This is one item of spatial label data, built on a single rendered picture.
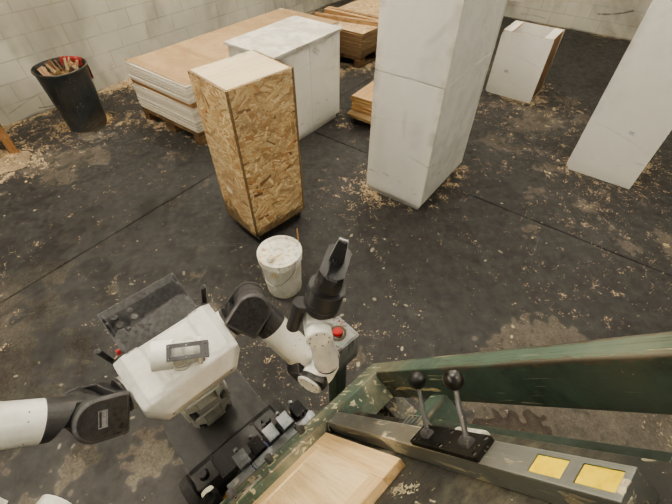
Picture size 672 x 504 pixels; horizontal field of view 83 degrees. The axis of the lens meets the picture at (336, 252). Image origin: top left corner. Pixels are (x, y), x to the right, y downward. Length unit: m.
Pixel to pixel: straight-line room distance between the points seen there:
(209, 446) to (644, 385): 1.85
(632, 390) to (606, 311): 2.45
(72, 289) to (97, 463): 1.31
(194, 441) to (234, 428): 0.20
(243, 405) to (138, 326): 1.25
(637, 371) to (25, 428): 1.09
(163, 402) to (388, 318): 1.85
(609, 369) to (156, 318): 0.95
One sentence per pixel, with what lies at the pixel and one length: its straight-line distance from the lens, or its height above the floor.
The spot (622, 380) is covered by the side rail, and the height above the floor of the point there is 1.61.
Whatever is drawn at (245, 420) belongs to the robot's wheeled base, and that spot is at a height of 0.17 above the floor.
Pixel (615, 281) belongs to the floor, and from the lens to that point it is 3.47.
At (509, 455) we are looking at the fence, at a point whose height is 1.57.
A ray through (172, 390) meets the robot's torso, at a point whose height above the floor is 1.32.
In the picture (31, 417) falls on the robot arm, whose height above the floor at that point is 1.42.
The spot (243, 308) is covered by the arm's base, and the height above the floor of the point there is 1.36.
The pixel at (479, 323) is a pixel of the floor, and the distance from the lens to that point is 2.76.
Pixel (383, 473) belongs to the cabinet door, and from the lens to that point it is 0.92.
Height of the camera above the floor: 2.19
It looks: 47 degrees down
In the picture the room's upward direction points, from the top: straight up
